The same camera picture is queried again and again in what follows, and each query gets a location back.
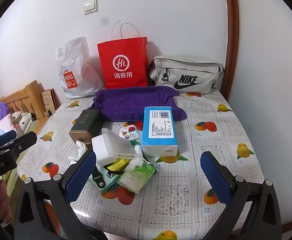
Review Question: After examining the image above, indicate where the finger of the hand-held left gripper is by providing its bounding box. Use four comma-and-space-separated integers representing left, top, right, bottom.
0, 129, 18, 151
0, 131, 38, 157

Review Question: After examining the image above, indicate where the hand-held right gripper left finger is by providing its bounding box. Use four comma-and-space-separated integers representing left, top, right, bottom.
13, 151, 104, 240

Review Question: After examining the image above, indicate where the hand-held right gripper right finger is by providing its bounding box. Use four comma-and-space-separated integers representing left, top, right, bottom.
200, 151, 282, 240

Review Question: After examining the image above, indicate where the white sponge block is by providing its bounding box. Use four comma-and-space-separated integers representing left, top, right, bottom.
91, 134, 119, 167

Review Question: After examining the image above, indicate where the yellow black soft toy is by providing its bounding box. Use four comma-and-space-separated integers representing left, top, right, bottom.
106, 156, 131, 174

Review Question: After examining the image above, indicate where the white mesh bath net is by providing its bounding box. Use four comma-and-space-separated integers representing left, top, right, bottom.
101, 128, 136, 155

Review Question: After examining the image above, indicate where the light green wipes packet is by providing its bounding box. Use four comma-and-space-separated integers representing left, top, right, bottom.
117, 162, 159, 194

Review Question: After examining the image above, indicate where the white orange-print snack packet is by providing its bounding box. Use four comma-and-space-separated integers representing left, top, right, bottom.
120, 126, 143, 140

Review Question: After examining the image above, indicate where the person's left hand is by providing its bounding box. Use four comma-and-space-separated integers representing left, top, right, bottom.
0, 180, 13, 225

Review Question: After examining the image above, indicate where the white plush toy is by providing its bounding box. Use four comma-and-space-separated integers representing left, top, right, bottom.
11, 111, 38, 133

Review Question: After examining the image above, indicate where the light green bedsheet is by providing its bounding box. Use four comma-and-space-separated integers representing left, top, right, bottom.
1, 166, 25, 203

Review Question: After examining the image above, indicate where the purple fluffy toy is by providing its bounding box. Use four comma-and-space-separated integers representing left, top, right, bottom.
0, 102, 11, 120

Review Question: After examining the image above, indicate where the wooden headboard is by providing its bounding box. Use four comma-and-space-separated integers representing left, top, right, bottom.
0, 80, 48, 128

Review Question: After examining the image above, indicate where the dark green gold-ended box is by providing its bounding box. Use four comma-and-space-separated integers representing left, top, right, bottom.
69, 109, 104, 145

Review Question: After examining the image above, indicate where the blue tissue pack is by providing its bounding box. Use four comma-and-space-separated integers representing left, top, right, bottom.
141, 106, 178, 157

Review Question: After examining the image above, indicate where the purple towel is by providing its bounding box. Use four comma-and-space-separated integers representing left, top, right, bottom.
93, 86, 187, 122

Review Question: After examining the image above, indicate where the white plastic shopping bag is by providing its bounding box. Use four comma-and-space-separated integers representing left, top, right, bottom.
56, 37, 105, 99

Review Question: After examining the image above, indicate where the beige waist bag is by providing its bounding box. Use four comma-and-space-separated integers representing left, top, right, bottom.
148, 55, 225, 94

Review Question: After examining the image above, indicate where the red paper bag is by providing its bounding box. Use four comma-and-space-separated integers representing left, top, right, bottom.
97, 19, 149, 89

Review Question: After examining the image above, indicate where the brown picture frame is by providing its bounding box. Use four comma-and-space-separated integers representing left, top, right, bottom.
41, 89, 58, 117

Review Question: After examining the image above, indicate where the brown wooden door frame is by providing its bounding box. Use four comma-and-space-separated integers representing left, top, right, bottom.
222, 0, 240, 100

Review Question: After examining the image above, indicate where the white wall switch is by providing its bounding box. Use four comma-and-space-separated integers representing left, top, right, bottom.
83, 0, 98, 15

